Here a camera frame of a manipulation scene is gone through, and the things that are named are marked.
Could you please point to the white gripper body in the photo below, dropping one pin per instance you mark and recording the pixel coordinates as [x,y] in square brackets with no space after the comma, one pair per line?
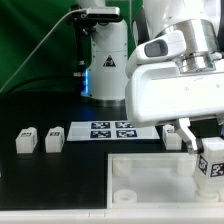
[158,94]

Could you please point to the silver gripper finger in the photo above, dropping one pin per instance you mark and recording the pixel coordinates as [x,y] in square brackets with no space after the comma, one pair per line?
[193,144]

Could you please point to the white square tabletop tray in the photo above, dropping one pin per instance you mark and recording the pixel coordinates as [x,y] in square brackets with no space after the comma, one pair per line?
[153,180]

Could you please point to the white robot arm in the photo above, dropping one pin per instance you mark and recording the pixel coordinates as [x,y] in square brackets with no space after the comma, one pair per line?
[199,20]

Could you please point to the white sheet with tags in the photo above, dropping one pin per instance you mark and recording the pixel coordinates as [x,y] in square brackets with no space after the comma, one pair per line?
[109,130]

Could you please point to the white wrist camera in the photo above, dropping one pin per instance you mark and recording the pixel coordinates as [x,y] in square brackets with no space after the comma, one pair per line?
[158,50]

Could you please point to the camera on black mount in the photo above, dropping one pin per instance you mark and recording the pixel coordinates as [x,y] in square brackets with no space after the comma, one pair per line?
[84,22]

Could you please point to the white front table rail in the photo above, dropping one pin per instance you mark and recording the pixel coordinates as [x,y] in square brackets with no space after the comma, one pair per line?
[148,216]

